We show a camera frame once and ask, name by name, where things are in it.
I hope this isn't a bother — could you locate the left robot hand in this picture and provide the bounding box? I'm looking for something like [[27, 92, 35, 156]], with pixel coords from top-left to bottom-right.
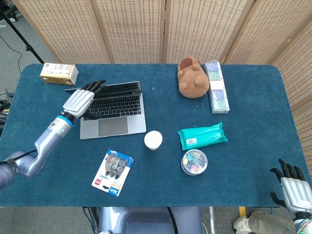
[[62, 79, 107, 120]]

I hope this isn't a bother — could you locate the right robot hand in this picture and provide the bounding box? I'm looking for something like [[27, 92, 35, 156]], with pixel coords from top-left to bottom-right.
[[269, 158, 312, 213]]

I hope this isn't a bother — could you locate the grey laptop computer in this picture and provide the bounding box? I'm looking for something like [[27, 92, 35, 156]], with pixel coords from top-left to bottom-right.
[[63, 81, 147, 140]]

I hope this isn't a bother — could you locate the yellow cardboard box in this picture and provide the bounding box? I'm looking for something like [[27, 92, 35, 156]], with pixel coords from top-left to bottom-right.
[[39, 62, 79, 86]]

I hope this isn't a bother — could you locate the olive trouser leg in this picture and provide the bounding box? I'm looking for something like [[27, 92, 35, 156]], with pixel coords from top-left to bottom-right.
[[247, 211, 297, 234]]

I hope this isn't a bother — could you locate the blue tablecloth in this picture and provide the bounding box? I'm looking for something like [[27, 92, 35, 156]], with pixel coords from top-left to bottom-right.
[[0, 63, 300, 208]]

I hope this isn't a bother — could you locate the white sneaker shoe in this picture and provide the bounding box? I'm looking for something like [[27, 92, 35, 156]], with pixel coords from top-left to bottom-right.
[[233, 215, 252, 234]]

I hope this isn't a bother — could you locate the correction tape blister pack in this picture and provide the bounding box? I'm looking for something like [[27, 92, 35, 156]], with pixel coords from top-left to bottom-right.
[[91, 149, 135, 197]]

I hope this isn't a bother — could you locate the white paper cup stack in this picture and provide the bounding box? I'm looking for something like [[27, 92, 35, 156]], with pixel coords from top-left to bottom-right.
[[143, 131, 163, 151]]

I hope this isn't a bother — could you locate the black tripod stand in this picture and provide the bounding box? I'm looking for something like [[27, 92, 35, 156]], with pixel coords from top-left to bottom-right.
[[0, 8, 45, 64]]

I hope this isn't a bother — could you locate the metal table leg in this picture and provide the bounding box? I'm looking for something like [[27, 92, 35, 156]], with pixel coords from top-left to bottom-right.
[[209, 206, 216, 234]]

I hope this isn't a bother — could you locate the clear tub of binder clips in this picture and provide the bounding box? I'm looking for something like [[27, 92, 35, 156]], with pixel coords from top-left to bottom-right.
[[180, 149, 209, 176]]

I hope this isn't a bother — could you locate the green wet wipes pack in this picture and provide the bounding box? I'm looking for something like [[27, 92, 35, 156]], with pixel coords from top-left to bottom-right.
[[177, 121, 229, 151]]

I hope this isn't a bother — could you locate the brown plush toy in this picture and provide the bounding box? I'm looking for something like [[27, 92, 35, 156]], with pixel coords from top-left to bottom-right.
[[177, 57, 210, 99]]

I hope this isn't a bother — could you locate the purple green tissue pack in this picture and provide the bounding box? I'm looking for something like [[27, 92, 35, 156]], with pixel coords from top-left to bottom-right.
[[203, 59, 231, 115]]

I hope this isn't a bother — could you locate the grey robot torso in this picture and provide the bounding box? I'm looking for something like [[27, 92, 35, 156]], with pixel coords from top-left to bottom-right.
[[97, 206, 203, 234]]

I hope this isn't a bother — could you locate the black floor cable bundle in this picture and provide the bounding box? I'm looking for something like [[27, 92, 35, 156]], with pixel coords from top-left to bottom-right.
[[0, 89, 15, 124]]

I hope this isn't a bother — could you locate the black torso cable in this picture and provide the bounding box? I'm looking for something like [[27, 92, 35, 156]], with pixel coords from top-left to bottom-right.
[[166, 207, 180, 234]]

